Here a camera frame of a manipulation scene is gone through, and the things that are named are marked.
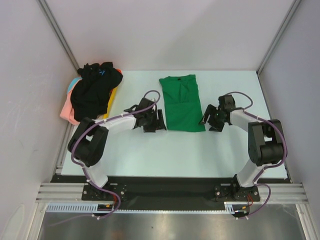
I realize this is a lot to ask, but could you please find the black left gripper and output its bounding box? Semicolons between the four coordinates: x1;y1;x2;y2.
143;109;166;133

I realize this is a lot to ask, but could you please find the green t-shirt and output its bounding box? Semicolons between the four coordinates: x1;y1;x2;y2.
159;74;206;133

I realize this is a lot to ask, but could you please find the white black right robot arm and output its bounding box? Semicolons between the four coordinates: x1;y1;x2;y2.
199;92;288;201

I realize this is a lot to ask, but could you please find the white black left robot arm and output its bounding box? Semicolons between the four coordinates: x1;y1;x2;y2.
67;97;167;200

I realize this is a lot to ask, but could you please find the yellow t-shirt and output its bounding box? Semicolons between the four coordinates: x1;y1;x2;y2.
102;87;118;119

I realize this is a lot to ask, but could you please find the black t-shirt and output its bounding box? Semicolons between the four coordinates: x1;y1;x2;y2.
70;62;123;122

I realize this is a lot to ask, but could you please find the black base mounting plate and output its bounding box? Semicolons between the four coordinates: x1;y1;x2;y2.
51;174;293;212

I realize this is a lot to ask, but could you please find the pink t-shirt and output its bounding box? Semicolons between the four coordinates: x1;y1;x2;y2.
59;91;80;126

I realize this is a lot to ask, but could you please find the light blue t-shirt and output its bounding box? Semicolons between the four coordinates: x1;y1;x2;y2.
67;77;82;94

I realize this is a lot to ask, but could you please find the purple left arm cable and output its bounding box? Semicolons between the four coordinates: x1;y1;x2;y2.
48;90;161;226

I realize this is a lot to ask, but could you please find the aluminium front rail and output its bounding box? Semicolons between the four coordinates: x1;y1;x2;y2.
35;183;309;204

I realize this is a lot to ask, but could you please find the white slotted cable duct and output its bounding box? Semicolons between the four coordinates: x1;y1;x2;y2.
46;202;249;215

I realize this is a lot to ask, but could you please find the aluminium corner frame post right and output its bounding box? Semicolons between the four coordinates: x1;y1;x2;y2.
256;0;303;78

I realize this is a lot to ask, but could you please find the aluminium corner frame post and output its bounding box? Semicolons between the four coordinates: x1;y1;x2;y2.
256;0;303;78
36;0;79;71

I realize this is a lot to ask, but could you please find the aluminium corner frame post left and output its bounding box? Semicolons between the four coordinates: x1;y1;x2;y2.
36;0;79;71

